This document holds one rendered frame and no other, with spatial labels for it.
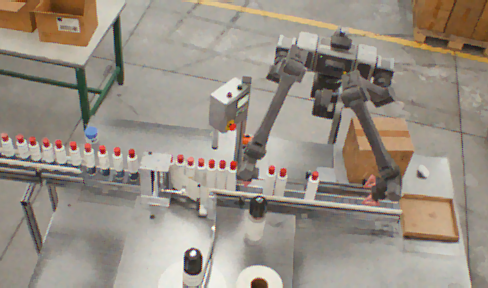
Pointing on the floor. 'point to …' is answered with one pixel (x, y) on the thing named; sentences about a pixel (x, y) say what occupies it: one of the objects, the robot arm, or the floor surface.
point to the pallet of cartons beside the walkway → (458, 23)
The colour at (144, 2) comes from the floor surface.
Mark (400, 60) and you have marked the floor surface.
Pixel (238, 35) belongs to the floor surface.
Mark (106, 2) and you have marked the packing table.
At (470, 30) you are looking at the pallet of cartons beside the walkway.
